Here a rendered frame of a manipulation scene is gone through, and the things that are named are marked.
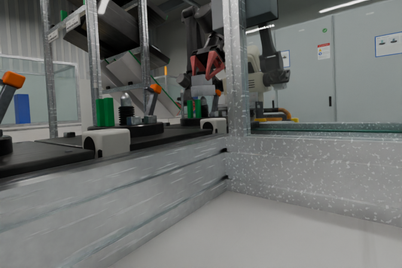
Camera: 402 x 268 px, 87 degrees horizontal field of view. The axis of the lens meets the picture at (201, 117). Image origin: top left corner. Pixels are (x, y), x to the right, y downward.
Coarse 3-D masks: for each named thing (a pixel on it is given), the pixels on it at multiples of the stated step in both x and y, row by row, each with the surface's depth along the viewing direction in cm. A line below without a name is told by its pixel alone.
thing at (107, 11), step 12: (108, 0) 65; (108, 12) 65; (120, 12) 67; (84, 24) 68; (108, 24) 65; (120, 24) 67; (132, 24) 70; (108, 36) 72; (120, 36) 70; (132, 36) 70; (120, 48) 77; (132, 48) 75; (156, 60) 79; (168, 60) 79
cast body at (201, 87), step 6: (198, 72) 61; (204, 72) 61; (192, 78) 61; (198, 78) 60; (204, 78) 59; (192, 84) 62; (198, 84) 60; (204, 84) 60; (210, 84) 62; (192, 90) 59; (198, 90) 60; (204, 90) 59; (210, 90) 62; (192, 96) 59
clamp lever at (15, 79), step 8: (8, 72) 27; (0, 80) 27; (8, 80) 27; (16, 80) 28; (24, 80) 29; (8, 88) 27; (16, 88) 28; (0, 96) 27; (8, 96) 27; (0, 104) 27; (8, 104) 27; (0, 112) 27; (0, 120) 27
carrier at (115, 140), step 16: (96, 96) 42; (128, 96) 41; (96, 112) 39; (112, 112) 37; (128, 112) 41; (96, 128) 36; (112, 128) 35; (128, 128) 35; (144, 128) 37; (160, 128) 40; (64, 144) 32; (80, 144) 30; (96, 144) 25; (112, 144) 27; (128, 144) 28; (144, 144) 30; (160, 144) 33
